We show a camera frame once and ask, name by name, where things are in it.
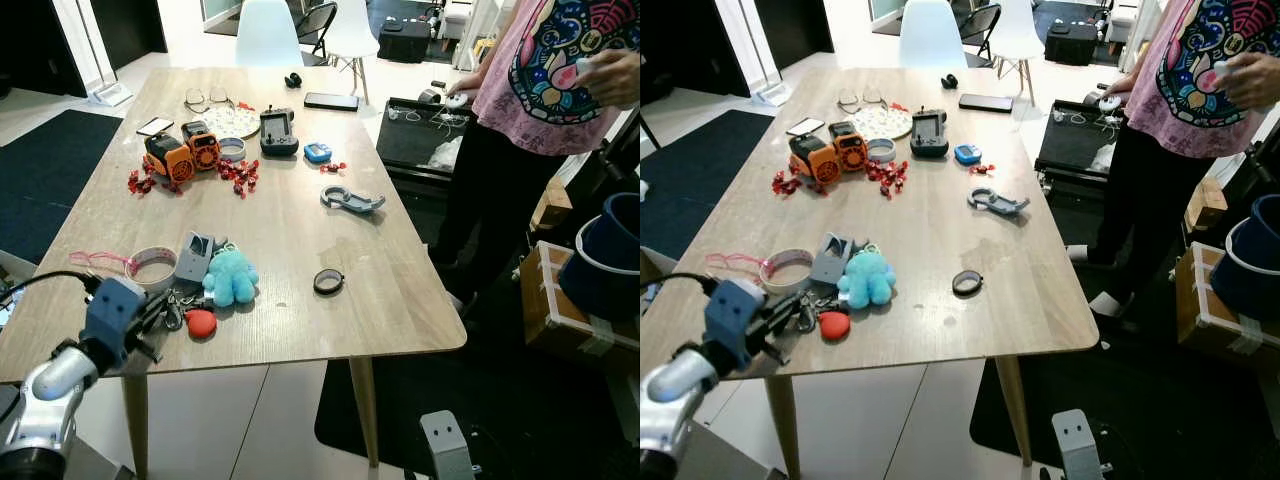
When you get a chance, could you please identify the thin-framed eyeglasses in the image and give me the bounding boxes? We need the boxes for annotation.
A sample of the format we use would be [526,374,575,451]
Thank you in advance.
[184,86,237,115]
[837,87,890,114]

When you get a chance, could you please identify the black smartphone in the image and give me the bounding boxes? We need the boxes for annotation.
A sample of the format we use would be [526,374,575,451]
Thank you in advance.
[957,93,1015,115]
[303,91,361,113]

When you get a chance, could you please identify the white patterned plate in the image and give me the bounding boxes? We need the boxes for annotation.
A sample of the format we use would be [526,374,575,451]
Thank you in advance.
[199,102,264,141]
[849,104,914,142]

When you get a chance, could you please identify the person in pink shirt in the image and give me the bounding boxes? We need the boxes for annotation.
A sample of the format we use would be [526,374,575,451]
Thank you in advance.
[1064,0,1280,323]
[428,0,641,303]

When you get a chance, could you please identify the black folding chair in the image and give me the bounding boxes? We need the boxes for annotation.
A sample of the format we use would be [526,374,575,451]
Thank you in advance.
[294,1,340,63]
[959,2,1004,63]

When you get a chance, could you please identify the light blue plastic chair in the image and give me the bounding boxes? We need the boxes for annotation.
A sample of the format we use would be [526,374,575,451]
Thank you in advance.
[235,0,305,69]
[897,0,969,70]

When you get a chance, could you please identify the wooden table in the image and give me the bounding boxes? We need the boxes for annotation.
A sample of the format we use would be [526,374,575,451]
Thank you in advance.
[640,66,1102,480]
[0,66,469,480]

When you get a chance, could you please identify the navy blue bucket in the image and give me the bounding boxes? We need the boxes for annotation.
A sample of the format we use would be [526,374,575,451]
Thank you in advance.
[1207,194,1280,323]
[557,191,641,327]

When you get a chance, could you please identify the dark blue rug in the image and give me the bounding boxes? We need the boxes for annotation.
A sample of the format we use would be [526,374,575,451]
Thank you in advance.
[640,107,777,263]
[0,107,124,267]

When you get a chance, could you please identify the orange and black device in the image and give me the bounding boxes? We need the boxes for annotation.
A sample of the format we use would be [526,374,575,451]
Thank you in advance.
[142,120,222,185]
[788,121,870,186]

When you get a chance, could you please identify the grey carabiner hook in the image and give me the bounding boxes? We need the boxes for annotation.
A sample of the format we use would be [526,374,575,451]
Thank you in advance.
[319,184,387,215]
[966,186,1032,218]

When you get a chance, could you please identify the black floor mat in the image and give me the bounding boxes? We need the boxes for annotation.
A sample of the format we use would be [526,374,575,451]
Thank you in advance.
[969,300,1280,480]
[314,300,641,480]

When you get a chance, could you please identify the taped cardboard box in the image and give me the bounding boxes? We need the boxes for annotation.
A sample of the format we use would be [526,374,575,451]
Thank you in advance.
[1174,241,1280,373]
[519,239,641,378]

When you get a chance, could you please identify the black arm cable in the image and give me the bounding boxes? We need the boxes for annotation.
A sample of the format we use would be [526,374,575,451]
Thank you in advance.
[0,269,103,313]
[640,271,719,303]

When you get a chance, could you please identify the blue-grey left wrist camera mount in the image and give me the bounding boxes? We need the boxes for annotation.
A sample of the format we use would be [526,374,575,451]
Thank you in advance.
[82,276,149,367]
[702,277,767,378]

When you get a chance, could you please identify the black suitcase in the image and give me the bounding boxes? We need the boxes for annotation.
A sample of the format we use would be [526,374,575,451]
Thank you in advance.
[1044,19,1100,67]
[377,17,434,64]

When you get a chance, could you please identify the teal plush octopus keychain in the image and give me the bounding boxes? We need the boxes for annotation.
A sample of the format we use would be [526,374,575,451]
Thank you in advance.
[837,249,897,310]
[202,246,260,309]

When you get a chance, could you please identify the pink cord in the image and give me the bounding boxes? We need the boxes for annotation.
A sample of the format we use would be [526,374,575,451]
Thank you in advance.
[68,249,137,280]
[704,251,767,280]

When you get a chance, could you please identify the black open case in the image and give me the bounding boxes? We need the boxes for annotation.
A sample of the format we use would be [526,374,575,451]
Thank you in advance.
[1034,94,1133,198]
[376,94,473,193]

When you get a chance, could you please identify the white plastic chair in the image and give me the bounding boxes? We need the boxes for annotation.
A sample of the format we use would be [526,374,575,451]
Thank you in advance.
[320,0,382,107]
[984,0,1047,107]

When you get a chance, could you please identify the white tape roll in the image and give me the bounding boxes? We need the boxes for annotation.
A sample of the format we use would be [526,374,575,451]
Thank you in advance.
[759,248,815,294]
[126,246,179,292]

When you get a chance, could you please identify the metal key bunch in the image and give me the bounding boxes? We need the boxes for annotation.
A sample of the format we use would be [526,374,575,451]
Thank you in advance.
[166,288,207,329]
[796,290,839,331]

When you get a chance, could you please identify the black handheld controller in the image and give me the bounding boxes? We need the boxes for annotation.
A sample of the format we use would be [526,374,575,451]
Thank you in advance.
[909,107,951,160]
[259,106,301,159]

